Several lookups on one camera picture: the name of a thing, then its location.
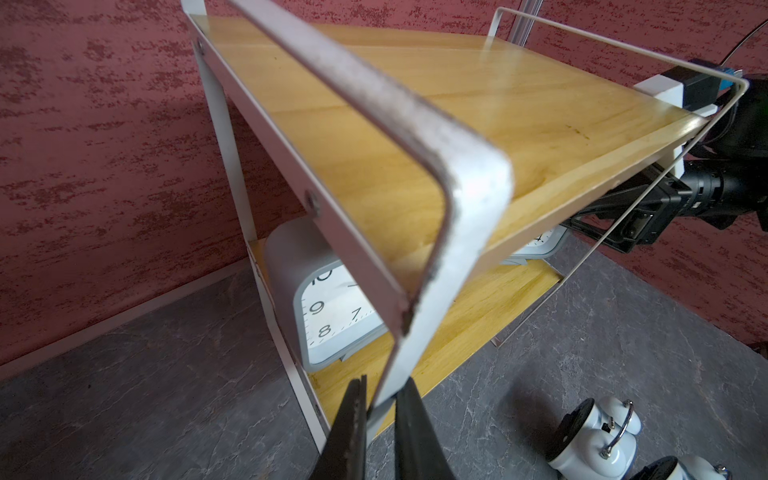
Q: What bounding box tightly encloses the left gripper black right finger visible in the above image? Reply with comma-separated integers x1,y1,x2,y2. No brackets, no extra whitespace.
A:
394,378,455,480

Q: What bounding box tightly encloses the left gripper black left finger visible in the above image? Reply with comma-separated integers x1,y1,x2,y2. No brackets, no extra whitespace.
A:
309,375,367,480

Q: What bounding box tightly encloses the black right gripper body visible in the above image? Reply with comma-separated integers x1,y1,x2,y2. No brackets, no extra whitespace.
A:
611,167,693,253

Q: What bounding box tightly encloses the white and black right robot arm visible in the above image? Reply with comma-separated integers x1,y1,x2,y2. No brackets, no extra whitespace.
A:
563,73,767,253

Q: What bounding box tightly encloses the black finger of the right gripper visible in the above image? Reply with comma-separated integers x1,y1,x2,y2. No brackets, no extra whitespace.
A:
563,217,630,252

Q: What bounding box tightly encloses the right aluminium corner post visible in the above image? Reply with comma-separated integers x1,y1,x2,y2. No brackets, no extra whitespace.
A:
508,0,544,47

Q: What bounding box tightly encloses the white twin-bell alarm clock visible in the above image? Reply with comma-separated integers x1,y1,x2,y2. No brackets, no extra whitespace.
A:
545,396,642,479
630,455,733,480

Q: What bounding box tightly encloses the grey rectangular alarm clock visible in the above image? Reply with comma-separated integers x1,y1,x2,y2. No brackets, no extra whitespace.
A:
264,217,388,372
501,225,569,266

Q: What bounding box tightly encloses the wooden two-tier white-framed shelf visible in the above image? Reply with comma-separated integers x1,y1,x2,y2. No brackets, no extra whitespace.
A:
182,1,717,437

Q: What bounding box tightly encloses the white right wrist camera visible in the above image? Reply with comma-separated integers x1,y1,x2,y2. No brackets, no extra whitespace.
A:
633,64,745,181

